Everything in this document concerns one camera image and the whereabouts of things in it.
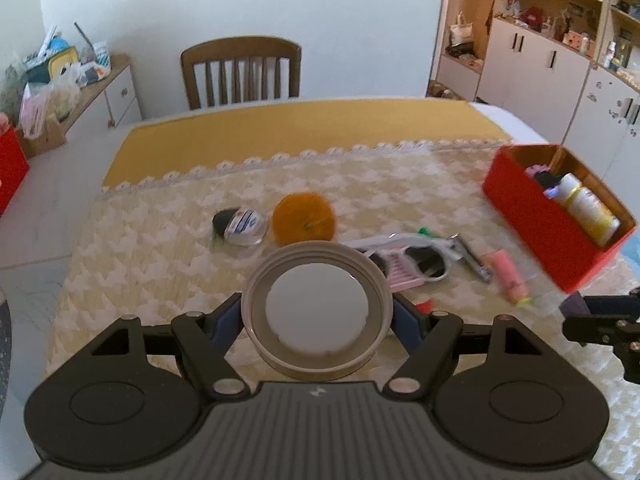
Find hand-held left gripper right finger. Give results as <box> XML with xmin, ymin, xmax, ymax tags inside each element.
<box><xmin>384</xmin><ymin>292</ymin><xmax>548</xmax><ymax>397</ymax></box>

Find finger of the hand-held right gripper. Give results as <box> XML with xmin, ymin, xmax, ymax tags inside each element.
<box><xmin>562</xmin><ymin>313</ymin><xmax>640</xmax><ymax>386</ymax></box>
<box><xmin>561</xmin><ymin>289</ymin><xmax>640</xmax><ymax>314</ymax></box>

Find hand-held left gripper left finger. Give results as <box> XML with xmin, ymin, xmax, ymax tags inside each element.
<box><xmin>90</xmin><ymin>292</ymin><xmax>250</xmax><ymax>397</ymax></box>

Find white sunglasses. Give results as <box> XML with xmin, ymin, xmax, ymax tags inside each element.
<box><xmin>345</xmin><ymin>232</ymin><xmax>463</xmax><ymax>283</ymax></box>

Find round beige tin white lid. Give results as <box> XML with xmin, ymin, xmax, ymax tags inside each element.
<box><xmin>241</xmin><ymin>241</ymin><xmax>394</xmax><ymax>382</ymax></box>

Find red storage box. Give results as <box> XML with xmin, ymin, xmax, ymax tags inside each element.
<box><xmin>481</xmin><ymin>143</ymin><xmax>637</xmax><ymax>295</ymax></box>

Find metal nail clipper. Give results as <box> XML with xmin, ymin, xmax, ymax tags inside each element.
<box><xmin>452</xmin><ymin>232</ymin><xmax>496</xmax><ymax>283</ymax></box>

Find small clear bottle dark cap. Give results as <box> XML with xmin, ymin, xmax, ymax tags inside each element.
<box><xmin>212</xmin><ymin>206</ymin><xmax>269</xmax><ymax>247</ymax></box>

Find orange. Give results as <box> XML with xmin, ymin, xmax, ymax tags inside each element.
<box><xmin>271</xmin><ymin>191</ymin><xmax>337</xmax><ymax>247</ymax></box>

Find pink comb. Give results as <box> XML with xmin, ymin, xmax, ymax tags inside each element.
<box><xmin>367</xmin><ymin>252</ymin><xmax>436</xmax><ymax>292</ymax></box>

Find pink tube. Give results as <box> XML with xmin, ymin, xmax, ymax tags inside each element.
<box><xmin>487</xmin><ymin>249</ymin><xmax>533</xmax><ymax>307</ymax></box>

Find yellow bottle white cap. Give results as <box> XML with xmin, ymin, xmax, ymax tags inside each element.
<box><xmin>556</xmin><ymin>172</ymin><xmax>621</xmax><ymax>248</ymax></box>

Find cream lace table cover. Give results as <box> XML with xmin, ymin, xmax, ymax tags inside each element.
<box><xmin>45</xmin><ymin>140</ymin><xmax>640</xmax><ymax>480</ymax></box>

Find purple toy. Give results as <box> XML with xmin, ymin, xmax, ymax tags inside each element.
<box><xmin>524</xmin><ymin>164</ymin><xmax>563</xmax><ymax>200</ymax></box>

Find yellow tablecloth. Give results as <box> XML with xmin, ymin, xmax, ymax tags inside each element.
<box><xmin>102</xmin><ymin>97</ymin><xmax>516</xmax><ymax>188</ymax></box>

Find dark rug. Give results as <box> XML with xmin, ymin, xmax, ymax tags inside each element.
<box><xmin>0</xmin><ymin>287</ymin><xmax>13</xmax><ymax>401</ymax></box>

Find white and wood cabinet unit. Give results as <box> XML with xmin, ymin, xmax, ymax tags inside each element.
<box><xmin>430</xmin><ymin>0</ymin><xmax>640</xmax><ymax>181</ymax></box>

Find white sideboard wooden top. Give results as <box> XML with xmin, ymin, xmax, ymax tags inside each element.
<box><xmin>15</xmin><ymin>52</ymin><xmax>143</xmax><ymax>158</ymax></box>

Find small wooden holder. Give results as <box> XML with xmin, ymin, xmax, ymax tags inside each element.
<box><xmin>30</xmin><ymin>117</ymin><xmax>68</xmax><ymax>156</ymax></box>

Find large red box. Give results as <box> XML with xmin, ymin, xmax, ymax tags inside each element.
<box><xmin>0</xmin><ymin>125</ymin><xmax>31</xmax><ymax>216</ymax></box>

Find wooden chair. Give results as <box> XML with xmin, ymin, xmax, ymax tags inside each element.
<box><xmin>180</xmin><ymin>36</ymin><xmax>303</xmax><ymax>111</ymax></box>

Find pink packet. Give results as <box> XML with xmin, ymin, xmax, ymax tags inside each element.
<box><xmin>20</xmin><ymin>95</ymin><xmax>51</xmax><ymax>138</ymax></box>

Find clear plastic bag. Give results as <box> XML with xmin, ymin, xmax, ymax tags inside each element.
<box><xmin>22</xmin><ymin>72</ymin><xmax>83</xmax><ymax>121</ymax></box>

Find white carton blue print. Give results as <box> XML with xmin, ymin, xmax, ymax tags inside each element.
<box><xmin>92</xmin><ymin>40</ymin><xmax>112</xmax><ymax>78</ymax></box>

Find cream tote bag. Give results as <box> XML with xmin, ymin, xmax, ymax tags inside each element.
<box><xmin>448</xmin><ymin>11</ymin><xmax>475</xmax><ymax>48</ymax></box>

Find blue and yellow container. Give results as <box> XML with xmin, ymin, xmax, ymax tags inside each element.
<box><xmin>25</xmin><ymin>37</ymin><xmax>81</xmax><ymax>83</ymax></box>

